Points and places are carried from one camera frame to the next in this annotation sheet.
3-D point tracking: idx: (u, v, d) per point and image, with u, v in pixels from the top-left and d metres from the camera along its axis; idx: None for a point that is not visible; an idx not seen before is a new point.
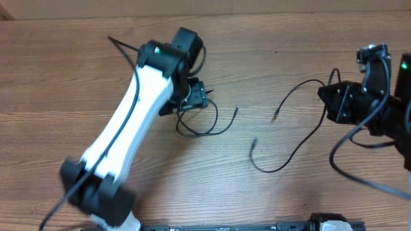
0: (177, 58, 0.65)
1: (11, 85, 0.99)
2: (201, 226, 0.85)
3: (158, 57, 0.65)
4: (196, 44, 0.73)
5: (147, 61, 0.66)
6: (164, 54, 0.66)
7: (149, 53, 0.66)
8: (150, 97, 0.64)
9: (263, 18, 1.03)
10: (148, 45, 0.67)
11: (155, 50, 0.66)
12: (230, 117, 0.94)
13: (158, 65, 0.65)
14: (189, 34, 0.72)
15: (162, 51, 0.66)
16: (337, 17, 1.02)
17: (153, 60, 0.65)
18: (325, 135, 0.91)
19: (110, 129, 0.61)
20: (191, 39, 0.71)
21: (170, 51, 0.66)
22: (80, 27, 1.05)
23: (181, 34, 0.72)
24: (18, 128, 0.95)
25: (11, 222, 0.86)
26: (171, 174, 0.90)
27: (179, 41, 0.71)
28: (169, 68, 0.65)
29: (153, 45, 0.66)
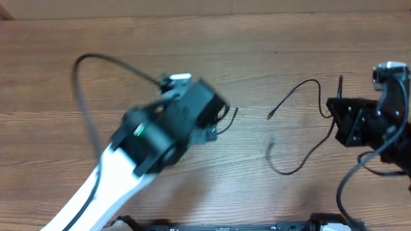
0: (166, 144, 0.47)
1: (11, 85, 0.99)
2: (201, 226, 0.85)
3: (139, 139, 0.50)
4: (213, 106, 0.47)
5: (124, 141, 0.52)
6: (149, 136, 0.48)
7: (132, 126, 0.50)
8: (116, 192, 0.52)
9: (263, 18, 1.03)
10: (136, 114, 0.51)
11: (137, 128, 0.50)
12: (230, 117, 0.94)
13: (139, 150, 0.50)
14: (204, 94, 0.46)
15: (146, 131, 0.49)
16: (337, 17, 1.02)
17: (132, 141, 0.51)
18: (325, 135, 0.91)
19: (58, 220, 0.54)
20: (205, 102, 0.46)
21: (159, 130, 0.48)
22: (80, 27, 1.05)
23: (192, 91, 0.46)
24: (18, 128, 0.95)
25: (13, 222, 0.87)
26: (171, 174, 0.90)
27: (187, 101, 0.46)
28: (145, 163, 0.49)
29: (139, 119, 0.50)
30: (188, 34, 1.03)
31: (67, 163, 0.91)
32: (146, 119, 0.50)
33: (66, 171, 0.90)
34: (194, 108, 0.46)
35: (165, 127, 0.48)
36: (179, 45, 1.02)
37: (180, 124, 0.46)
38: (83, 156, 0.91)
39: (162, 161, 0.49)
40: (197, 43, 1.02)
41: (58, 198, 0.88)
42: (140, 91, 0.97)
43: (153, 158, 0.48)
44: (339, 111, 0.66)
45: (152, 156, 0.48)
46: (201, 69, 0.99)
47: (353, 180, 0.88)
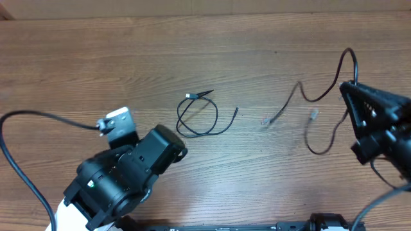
0: (119, 195, 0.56)
1: (11, 85, 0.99)
2: (201, 226, 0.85)
3: (92, 190, 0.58)
4: (167, 154, 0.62)
5: (78, 194, 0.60)
6: (103, 188, 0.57)
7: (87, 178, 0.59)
8: None
9: (263, 18, 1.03)
10: (91, 166, 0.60)
11: (89, 181, 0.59)
12: (230, 117, 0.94)
13: (92, 201, 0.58)
14: (158, 145, 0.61)
15: (99, 183, 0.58)
16: (337, 17, 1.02)
17: (85, 193, 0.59)
18: (325, 135, 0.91)
19: None
20: (158, 153, 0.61)
21: (114, 178, 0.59)
22: (80, 27, 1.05)
23: (150, 143, 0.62)
24: (18, 128, 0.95)
25: (11, 222, 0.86)
26: (171, 174, 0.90)
27: (144, 153, 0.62)
28: (99, 213, 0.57)
29: (94, 171, 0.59)
30: (188, 34, 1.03)
31: (67, 162, 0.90)
32: (101, 171, 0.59)
33: (66, 171, 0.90)
34: (149, 158, 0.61)
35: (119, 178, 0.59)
36: (179, 45, 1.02)
37: (138, 172, 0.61)
38: (83, 156, 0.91)
39: (115, 211, 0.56)
40: (197, 43, 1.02)
41: (57, 198, 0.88)
42: (140, 91, 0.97)
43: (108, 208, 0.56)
44: (359, 104, 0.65)
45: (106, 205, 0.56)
46: (201, 69, 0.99)
47: (353, 180, 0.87)
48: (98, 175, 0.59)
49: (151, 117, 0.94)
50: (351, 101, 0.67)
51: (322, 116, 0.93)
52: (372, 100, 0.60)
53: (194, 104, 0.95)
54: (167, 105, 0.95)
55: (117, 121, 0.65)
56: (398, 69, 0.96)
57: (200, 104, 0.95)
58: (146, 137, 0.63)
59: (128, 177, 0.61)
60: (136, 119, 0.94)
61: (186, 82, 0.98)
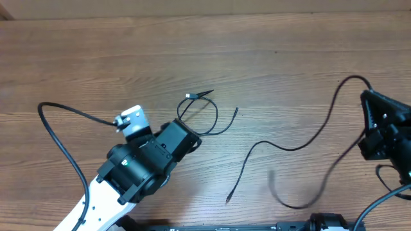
0: (148, 175, 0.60)
1: (11, 85, 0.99)
2: (201, 226, 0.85)
3: (124, 171, 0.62)
4: (187, 142, 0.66)
5: (111, 172, 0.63)
6: (133, 168, 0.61)
7: (119, 160, 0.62)
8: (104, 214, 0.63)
9: (263, 19, 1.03)
10: (122, 150, 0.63)
11: (123, 161, 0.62)
12: (230, 117, 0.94)
13: (123, 179, 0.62)
14: (179, 133, 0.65)
15: (131, 164, 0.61)
16: (337, 17, 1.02)
17: (118, 171, 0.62)
18: (325, 135, 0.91)
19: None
20: (179, 140, 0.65)
21: (142, 162, 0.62)
22: (80, 27, 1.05)
23: (171, 131, 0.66)
24: (18, 128, 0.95)
25: (11, 222, 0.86)
26: (171, 174, 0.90)
27: (166, 140, 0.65)
28: (130, 190, 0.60)
29: (124, 154, 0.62)
30: (188, 34, 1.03)
31: (67, 162, 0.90)
32: (130, 153, 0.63)
33: (66, 171, 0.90)
34: (170, 144, 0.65)
35: (146, 161, 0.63)
36: (179, 45, 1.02)
37: (159, 158, 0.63)
38: (83, 156, 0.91)
39: (144, 188, 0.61)
40: (197, 43, 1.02)
41: (57, 198, 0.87)
42: (140, 91, 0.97)
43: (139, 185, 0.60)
44: (374, 110, 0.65)
45: (135, 183, 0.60)
46: (201, 69, 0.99)
47: (353, 180, 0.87)
48: (130, 156, 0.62)
49: (151, 117, 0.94)
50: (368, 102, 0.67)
51: (322, 116, 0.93)
52: (385, 104, 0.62)
53: (194, 104, 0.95)
54: (167, 105, 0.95)
55: (131, 118, 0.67)
56: (398, 69, 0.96)
57: (200, 104, 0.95)
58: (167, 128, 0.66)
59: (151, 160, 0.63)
60: None
61: (186, 83, 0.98)
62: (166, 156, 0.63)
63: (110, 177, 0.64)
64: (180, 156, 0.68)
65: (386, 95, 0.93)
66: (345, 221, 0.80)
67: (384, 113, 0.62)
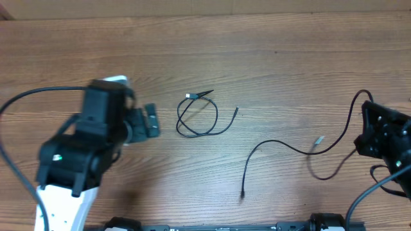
0: (87, 154, 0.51)
1: (10, 85, 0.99)
2: (201, 226, 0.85)
3: (61, 166, 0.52)
4: (112, 100, 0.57)
5: (50, 175, 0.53)
6: (69, 157, 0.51)
7: (48, 159, 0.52)
8: (69, 213, 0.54)
9: (262, 19, 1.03)
10: (45, 147, 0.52)
11: (55, 156, 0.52)
12: (230, 117, 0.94)
13: (65, 176, 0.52)
14: (99, 98, 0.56)
15: (63, 156, 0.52)
16: (337, 17, 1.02)
17: (55, 172, 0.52)
18: (325, 135, 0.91)
19: None
20: (104, 105, 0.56)
21: (76, 147, 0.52)
22: (80, 27, 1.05)
23: (90, 99, 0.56)
24: (18, 128, 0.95)
25: (12, 222, 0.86)
26: (171, 174, 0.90)
27: (90, 112, 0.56)
28: (77, 179, 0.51)
29: (51, 150, 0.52)
30: (188, 34, 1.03)
31: None
32: (58, 145, 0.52)
33: None
34: (97, 113, 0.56)
35: (79, 144, 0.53)
36: (179, 45, 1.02)
37: (95, 131, 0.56)
38: None
39: (92, 172, 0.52)
40: (197, 43, 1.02)
41: None
42: (140, 91, 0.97)
43: (84, 171, 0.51)
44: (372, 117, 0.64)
45: (80, 170, 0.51)
46: (201, 69, 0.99)
47: (353, 180, 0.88)
48: (58, 149, 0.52)
49: None
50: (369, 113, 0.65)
51: (322, 116, 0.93)
52: (381, 108, 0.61)
53: (194, 104, 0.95)
54: (167, 105, 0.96)
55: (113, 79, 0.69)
56: (397, 69, 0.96)
57: (199, 104, 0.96)
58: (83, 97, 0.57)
59: (87, 140, 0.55)
60: None
61: (186, 82, 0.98)
62: (100, 128, 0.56)
63: (52, 179, 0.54)
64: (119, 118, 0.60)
65: (386, 95, 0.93)
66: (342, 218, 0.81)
67: (379, 115, 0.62)
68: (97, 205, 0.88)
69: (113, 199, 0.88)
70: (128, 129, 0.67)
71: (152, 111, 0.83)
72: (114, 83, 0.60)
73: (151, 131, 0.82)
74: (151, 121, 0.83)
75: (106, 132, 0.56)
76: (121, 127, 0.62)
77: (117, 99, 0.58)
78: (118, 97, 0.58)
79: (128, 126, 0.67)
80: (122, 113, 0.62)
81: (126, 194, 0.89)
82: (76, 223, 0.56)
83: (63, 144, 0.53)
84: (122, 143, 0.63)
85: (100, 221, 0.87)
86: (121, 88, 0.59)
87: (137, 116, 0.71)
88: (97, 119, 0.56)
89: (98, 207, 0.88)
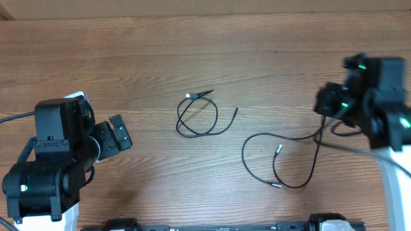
0: (55, 175, 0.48)
1: (11, 85, 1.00)
2: (201, 226, 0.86)
3: (31, 194, 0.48)
4: (67, 114, 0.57)
5: (23, 206, 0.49)
6: (36, 183, 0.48)
7: (15, 192, 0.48)
8: None
9: (262, 18, 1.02)
10: (8, 181, 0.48)
11: (22, 187, 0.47)
12: (230, 117, 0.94)
13: (40, 203, 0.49)
14: (51, 114, 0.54)
15: (31, 184, 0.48)
16: (338, 17, 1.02)
17: (28, 202, 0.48)
18: (325, 135, 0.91)
19: None
20: (60, 120, 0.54)
21: (40, 171, 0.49)
22: (80, 27, 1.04)
23: (42, 119, 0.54)
24: (17, 128, 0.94)
25: None
26: (171, 174, 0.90)
27: (45, 131, 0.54)
28: (52, 203, 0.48)
29: (15, 182, 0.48)
30: (188, 34, 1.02)
31: None
32: (21, 176, 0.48)
33: None
34: (56, 132, 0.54)
35: (42, 167, 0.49)
36: (179, 45, 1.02)
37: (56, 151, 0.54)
38: None
39: (66, 190, 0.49)
40: (197, 43, 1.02)
41: None
42: (140, 91, 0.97)
43: (57, 192, 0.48)
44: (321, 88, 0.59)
45: (52, 193, 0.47)
46: (201, 69, 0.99)
47: (353, 180, 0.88)
48: (22, 178, 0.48)
49: (151, 117, 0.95)
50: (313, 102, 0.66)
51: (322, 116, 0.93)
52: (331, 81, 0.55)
53: (194, 104, 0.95)
54: (167, 105, 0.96)
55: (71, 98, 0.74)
56: None
57: (200, 104, 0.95)
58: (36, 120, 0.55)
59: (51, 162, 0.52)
60: (136, 119, 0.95)
61: (187, 82, 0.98)
62: (63, 145, 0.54)
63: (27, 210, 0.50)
64: (78, 133, 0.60)
65: None
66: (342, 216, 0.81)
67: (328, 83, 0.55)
68: (97, 205, 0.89)
69: (113, 199, 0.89)
70: (97, 144, 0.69)
71: (119, 122, 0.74)
72: (66, 99, 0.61)
73: (122, 144, 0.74)
74: (121, 133, 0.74)
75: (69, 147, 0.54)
76: (83, 142, 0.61)
77: (70, 114, 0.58)
78: (72, 111, 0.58)
79: (95, 140, 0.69)
80: (80, 128, 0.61)
81: (126, 194, 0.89)
82: None
83: (27, 171, 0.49)
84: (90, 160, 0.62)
85: (100, 221, 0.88)
86: (72, 102, 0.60)
87: (104, 129, 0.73)
88: (57, 136, 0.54)
89: (98, 207, 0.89)
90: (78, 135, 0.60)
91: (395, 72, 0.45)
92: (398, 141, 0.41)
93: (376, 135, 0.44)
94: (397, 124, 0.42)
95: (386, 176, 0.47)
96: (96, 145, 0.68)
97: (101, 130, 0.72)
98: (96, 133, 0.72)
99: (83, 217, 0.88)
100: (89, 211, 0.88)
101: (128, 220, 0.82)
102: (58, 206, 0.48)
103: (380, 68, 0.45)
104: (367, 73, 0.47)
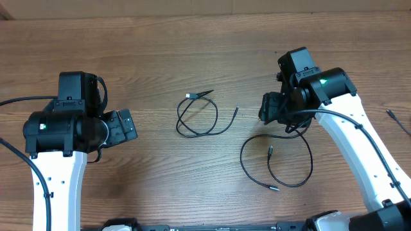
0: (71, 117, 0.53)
1: (9, 85, 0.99)
2: (201, 226, 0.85)
3: (48, 132, 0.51)
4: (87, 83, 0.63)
5: (39, 144, 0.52)
6: (54, 123, 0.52)
7: (34, 129, 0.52)
8: (65, 167, 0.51)
9: (262, 19, 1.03)
10: (29, 121, 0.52)
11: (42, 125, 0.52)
12: (230, 117, 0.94)
13: (54, 141, 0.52)
14: (74, 79, 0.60)
15: (49, 124, 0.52)
16: (336, 17, 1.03)
17: (44, 140, 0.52)
18: (325, 135, 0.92)
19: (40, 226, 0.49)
20: (79, 85, 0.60)
21: (58, 115, 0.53)
22: (81, 27, 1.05)
23: (65, 83, 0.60)
24: (18, 128, 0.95)
25: (11, 222, 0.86)
26: (171, 174, 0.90)
27: (67, 94, 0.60)
28: (66, 140, 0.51)
29: (35, 121, 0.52)
30: (188, 34, 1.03)
31: None
32: (41, 117, 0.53)
33: None
34: (74, 94, 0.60)
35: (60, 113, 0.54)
36: (179, 45, 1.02)
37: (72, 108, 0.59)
38: None
39: (79, 133, 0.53)
40: (197, 43, 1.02)
41: None
42: (140, 92, 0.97)
43: (71, 131, 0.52)
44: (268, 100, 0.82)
45: (67, 130, 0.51)
46: (201, 69, 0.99)
47: (354, 180, 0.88)
48: (42, 119, 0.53)
49: (151, 117, 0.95)
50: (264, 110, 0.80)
51: None
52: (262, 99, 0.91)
53: (194, 104, 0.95)
54: (167, 105, 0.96)
55: None
56: (398, 69, 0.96)
57: (200, 104, 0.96)
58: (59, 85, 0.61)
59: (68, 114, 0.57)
60: (136, 119, 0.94)
61: (187, 82, 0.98)
62: (79, 104, 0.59)
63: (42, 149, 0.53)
64: (94, 103, 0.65)
65: (387, 95, 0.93)
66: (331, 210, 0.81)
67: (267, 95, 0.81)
68: (97, 205, 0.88)
69: (113, 199, 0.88)
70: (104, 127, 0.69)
71: (126, 115, 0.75)
72: None
73: (128, 134, 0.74)
74: (128, 125, 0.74)
75: (84, 108, 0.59)
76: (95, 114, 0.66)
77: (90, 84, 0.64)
78: (90, 83, 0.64)
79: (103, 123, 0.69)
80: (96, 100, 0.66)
81: (126, 194, 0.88)
82: (74, 183, 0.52)
83: (46, 115, 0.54)
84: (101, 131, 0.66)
85: (99, 221, 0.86)
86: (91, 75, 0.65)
87: (114, 118, 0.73)
88: (76, 97, 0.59)
89: (97, 207, 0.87)
90: (93, 106, 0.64)
91: (303, 57, 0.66)
92: (325, 97, 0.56)
93: (306, 102, 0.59)
94: (320, 88, 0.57)
95: (330, 128, 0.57)
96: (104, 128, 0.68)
97: (111, 118, 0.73)
98: (104, 119, 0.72)
99: (83, 217, 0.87)
100: (88, 211, 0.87)
101: (127, 220, 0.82)
102: (71, 143, 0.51)
103: (292, 58, 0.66)
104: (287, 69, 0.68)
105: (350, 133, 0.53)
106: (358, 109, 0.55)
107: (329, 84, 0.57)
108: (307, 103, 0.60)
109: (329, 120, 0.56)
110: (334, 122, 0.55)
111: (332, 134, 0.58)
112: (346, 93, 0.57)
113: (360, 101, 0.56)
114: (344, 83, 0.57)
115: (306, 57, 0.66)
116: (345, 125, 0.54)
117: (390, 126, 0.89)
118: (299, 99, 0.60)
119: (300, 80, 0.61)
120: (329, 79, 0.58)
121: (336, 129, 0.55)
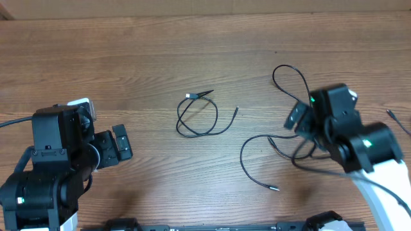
0: (52, 186, 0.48)
1: (10, 85, 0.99)
2: (201, 227, 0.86)
3: (29, 206, 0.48)
4: (61, 124, 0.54)
5: (20, 219, 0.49)
6: (33, 194, 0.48)
7: (12, 203, 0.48)
8: None
9: (262, 19, 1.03)
10: (4, 194, 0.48)
11: (18, 198, 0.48)
12: (230, 117, 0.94)
13: (38, 214, 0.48)
14: (51, 123, 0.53)
15: (27, 196, 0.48)
16: (337, 17, 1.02)
17: (26, 214, 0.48)
18: None
19: None
20: (58, 130, 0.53)
21: (38, 182, 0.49)
22: (80, 27, 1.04)
23: (41, 128, 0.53)
24: (17, 128, 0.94)
25: None
26: (171, 174, 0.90)
27: (44, 141, 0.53)
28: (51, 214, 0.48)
29: (11, 194, 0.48)
30: (188, 34, 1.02)
31: None
32: (18, 188, 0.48)
33: None
34: (53, 140, 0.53)
35: (39, 178, 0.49)
36: (179, 45, 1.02)
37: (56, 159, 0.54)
38: None
39: (63, 202, 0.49)
40: (197, 43, 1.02)
41: None
42: (140, 91, 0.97)
43: (54, 205, 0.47)
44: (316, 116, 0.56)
45: (51, 205, 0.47)
46: (201, 69, 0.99)
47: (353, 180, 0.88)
48: (18, 190, 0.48)
49: (151, 117, 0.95)
50: (292, 118, 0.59)
51: None
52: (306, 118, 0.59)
53: (194, 104, 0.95)
54: (167, 105, 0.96)
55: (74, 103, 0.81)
56: (397, 69, 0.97)
57: (200, 104, 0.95)
58: (33, 128, 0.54)
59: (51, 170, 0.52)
60: (136, 119, 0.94)
61: (187, 82, 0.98)
62: (61, 154, 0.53)
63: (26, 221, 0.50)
64: (78, 140, 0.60)
65: (386, 95, 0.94)
66: (337, 215, 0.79)
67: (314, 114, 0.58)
68: (97, 205, 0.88)
69: (113, 200, 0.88)
70: (97, 151, 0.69)
71: (122, 132, 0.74)
72: (65, 107, 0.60)
73: (122, 154, 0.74)
74: (122, 144, 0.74)
75: (67, 158, 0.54)
76: (81, 152, 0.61)
77: (69, 122, 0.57)
78: (67, 121, 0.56)
79: (96, 148, 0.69)
80: (80, 133, 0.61)
81: (126, 194, 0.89)
82: None
83: (24, 181, 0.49)
84: (90, 169, 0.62)
85: (100, 221, 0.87)
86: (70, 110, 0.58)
87: (107, 138, 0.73)
88: (55, 146, 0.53)
89: (98, 207, 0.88)
90: (78, 144, 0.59)
91: (342, 98, 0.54)
92: (367, 162, 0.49)
93: (345, 161, 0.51)
94: (361, 146, 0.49)
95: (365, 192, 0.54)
96: (97, 154, 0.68)
97: (103, 138, 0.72)
98: (97, 140, 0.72)
99: (83, 217, 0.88)
100: (89, 211, 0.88)
101: (127, 221, 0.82)
102: (57, 220, 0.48)
103: (329, 95, 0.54)
104: (318, 104, 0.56)
105: (392, 206, 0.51)
106: (404, 183, 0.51)
107: (375, 145, 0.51)
108: (348, 162, 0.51)
109: (367, 189, 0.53)
110: (371, 190, 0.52)
111: (368, 200, 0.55)
112: (390, 158, 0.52)
113: (406, 172, 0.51)
114: (390, 145, 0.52)
115: (344, 97, 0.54)
116: (386, 197, 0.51)
117: (390, 126, 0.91)
118: (337, 156, 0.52)
119: (335, 131, 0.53)
120: (372, 138, 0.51)
121: (375, 200, 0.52)
